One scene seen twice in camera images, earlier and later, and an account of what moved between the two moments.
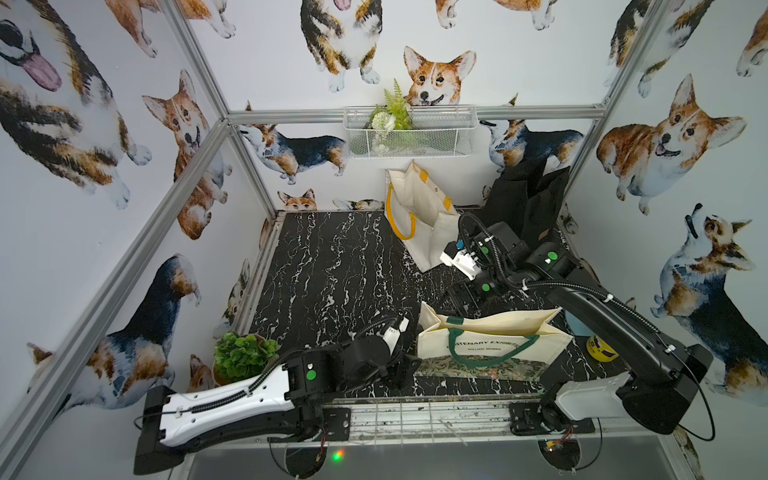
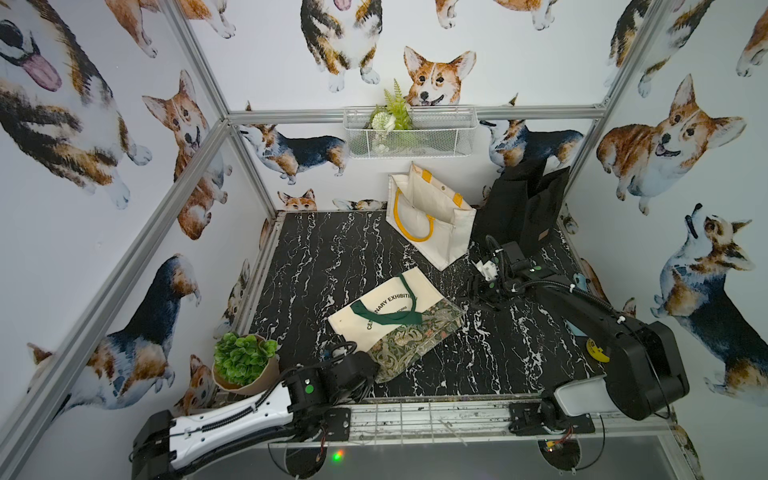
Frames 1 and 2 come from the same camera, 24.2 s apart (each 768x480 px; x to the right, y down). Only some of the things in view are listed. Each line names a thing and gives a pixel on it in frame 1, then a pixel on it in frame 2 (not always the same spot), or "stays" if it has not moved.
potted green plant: (239, 358) stays
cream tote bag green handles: (509, 346) -> (398, 323)
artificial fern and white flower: (393, 116) stays
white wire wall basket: (409, 132) stays
